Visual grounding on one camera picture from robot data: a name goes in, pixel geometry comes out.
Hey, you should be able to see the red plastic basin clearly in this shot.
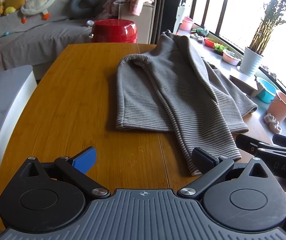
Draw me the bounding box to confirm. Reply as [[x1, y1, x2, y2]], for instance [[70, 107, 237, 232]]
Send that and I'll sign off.
[[204, 37, 215, 48]]

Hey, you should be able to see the pink metal bowl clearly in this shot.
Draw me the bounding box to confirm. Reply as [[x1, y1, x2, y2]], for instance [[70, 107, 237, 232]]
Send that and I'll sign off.
[[223, 49, 242, 66]]

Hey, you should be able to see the red round stool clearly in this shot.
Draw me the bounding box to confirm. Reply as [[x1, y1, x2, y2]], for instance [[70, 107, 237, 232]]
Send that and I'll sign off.
[[89, 18, 138, 43]]

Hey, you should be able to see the green bamboo plant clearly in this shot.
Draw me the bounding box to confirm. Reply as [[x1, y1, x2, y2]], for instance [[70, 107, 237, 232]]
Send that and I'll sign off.
[[249, 0, 286, 55]]

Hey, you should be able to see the pink clothes pile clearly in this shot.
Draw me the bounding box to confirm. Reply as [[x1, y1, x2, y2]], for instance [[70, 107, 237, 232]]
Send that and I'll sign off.
[[99, 0, 154, 20]]

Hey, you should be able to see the yellow cushion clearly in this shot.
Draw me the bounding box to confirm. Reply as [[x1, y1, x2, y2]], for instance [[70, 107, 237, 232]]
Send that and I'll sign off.
[[3, 0, 26, 10]]

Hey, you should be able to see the pink basin far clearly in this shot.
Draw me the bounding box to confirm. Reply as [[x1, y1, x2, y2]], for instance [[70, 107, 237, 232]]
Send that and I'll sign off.
[[179, 16, 193, 31]]

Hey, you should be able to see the beige cabinet box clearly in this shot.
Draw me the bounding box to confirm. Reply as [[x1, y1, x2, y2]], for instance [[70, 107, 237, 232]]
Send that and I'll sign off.
[[118, 3, 154, 44]]

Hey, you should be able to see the white ribbed plant pot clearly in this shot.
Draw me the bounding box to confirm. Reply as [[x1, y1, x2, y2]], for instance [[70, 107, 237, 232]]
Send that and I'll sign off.
[[239, 47, 263, 77]]

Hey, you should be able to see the grey striped knit garment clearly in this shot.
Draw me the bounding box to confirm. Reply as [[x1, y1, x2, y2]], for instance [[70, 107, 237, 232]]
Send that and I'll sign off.
[[116, 31, 257, 176]]

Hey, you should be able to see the grey neck pillow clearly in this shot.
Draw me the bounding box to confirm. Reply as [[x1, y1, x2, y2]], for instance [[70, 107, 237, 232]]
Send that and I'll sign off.
[[70, 0, 99, 18]]

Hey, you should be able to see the teal plastic basin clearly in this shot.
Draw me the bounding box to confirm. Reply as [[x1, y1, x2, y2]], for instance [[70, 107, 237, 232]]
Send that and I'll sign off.
[[256, 77, 278, 103]]

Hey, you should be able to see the grey covered sofa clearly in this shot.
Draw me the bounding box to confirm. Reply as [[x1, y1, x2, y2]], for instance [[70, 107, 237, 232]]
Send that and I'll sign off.
[[0, 0, 91, 72]]

